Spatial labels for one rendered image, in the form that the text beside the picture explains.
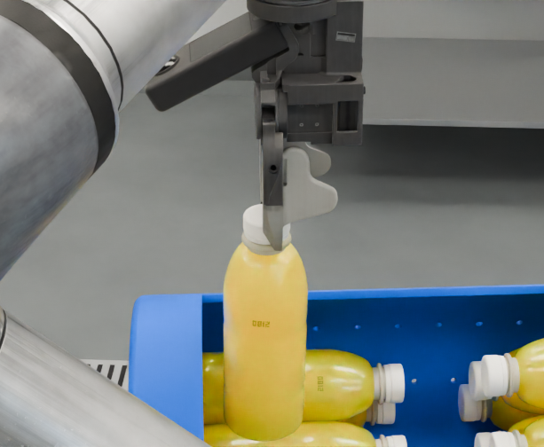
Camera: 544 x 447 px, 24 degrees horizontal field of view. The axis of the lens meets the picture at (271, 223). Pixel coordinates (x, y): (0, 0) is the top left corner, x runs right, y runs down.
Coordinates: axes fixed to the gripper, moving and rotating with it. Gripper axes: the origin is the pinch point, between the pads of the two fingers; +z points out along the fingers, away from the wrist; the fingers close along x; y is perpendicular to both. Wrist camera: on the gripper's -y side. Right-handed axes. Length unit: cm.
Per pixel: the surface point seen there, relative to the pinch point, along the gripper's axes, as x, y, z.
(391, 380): 9.0, 12.4, 23.7
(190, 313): 6.1, -6.9, 13.0
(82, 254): 218, -43, 136
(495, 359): 4.8, 21.4, 18.4
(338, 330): 18.1, 8.0, 23.9
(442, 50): 291, 68, 108
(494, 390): 3.0, 21.1, 20.7
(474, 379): 9.4, 20.6, 24.1
